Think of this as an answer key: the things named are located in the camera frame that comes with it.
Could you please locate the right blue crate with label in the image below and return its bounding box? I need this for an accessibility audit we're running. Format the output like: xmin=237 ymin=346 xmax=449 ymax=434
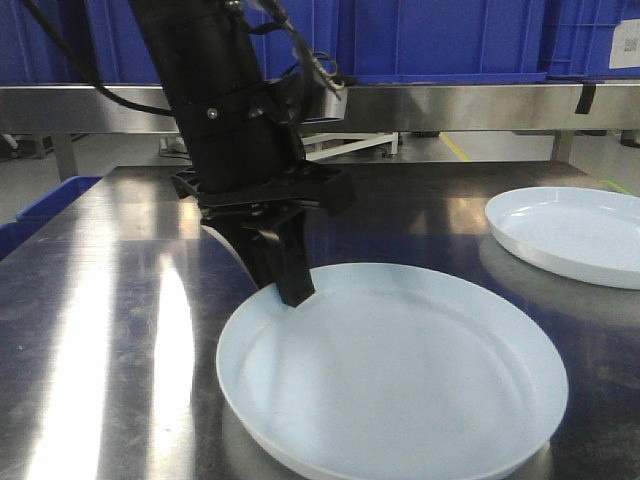
xmin=540 ymin=1 xmax=639 ymax=80

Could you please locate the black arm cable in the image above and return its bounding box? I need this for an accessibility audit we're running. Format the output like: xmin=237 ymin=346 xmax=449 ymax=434
xmin=19 ymin=0 xmax=174 ymax=115

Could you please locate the middle blue crate on shelf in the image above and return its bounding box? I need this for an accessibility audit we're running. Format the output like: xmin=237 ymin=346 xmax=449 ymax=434
xmin=337 ymin=0 xmax=545 ymax=84

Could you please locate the white paper label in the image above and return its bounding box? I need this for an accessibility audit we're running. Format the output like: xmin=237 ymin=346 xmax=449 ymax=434
xmin=609 ymin=19 xmax=640 ymax=69

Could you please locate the black tape strip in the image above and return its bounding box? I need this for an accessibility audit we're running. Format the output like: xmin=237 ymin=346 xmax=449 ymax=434
xmin=575 ymin=82 xmax=597 ymax=115

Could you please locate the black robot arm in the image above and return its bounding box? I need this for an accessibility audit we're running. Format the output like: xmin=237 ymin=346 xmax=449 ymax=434
xmin=132 ymin=1 xmax=355 ymax=306

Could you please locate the right steel shelf post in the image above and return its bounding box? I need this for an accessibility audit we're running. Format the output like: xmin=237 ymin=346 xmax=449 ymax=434
xmin=550 ymin=130 xmax=575 ymax=163

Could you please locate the steel shelf post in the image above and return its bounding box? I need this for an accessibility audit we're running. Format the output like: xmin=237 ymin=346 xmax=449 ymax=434
xmin=51 ymin=134 xmax=78 ymax=182
xmin=550 ymin=130 xmax=575 ymax=163

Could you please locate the blue crate on shelf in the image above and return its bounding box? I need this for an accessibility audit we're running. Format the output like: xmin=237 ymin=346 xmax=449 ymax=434
xmin=85 ymin=1 xmax=339 ymax=85
xmin=337 ymin=0 xmax=545 ymax=84

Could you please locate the left blue crate on shelf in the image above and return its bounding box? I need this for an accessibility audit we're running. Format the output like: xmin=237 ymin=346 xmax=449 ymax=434
xmin=85 ymin=1 xmax=339 ymax=85

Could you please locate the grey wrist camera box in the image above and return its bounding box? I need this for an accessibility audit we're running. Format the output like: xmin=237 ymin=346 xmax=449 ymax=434
xmin=302 ymin=79 xmax=349 ymax=123

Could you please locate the left steel shelf post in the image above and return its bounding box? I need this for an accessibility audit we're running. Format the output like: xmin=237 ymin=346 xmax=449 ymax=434
xmin=51 ymin=134 xmax=78 ymax=182

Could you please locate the blue bin beside table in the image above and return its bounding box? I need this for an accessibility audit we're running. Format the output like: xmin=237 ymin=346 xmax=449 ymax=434
xmin=1 ymin=176 xmax=102 ymax=260

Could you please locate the white metal frame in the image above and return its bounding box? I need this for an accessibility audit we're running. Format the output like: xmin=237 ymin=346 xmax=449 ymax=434
xmin=159 ymin=131 xmax=401 ymax=164

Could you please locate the light blue plate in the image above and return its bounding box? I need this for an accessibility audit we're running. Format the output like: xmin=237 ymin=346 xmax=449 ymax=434
xmin=485 ymin=187 xmax=639 ymax=290
xmin=216 ymin=263 xmax=569 ymax=479

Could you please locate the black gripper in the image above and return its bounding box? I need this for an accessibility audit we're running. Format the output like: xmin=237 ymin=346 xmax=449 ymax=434
xmin=169 ymin=82 xmax=355 ymax=307

